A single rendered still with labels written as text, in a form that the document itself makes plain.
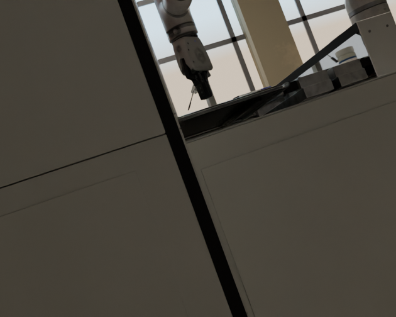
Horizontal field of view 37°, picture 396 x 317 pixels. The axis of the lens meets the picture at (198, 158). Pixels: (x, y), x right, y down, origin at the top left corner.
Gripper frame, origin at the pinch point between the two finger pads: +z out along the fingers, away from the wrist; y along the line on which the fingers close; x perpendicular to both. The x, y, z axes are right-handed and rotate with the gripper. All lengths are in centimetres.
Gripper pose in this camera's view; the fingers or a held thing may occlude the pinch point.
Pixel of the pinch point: (204, 91)
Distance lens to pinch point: 164.0
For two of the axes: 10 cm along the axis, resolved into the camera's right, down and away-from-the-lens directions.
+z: 3.5, 9.3, -0.7
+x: -7.6, 3.3, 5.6
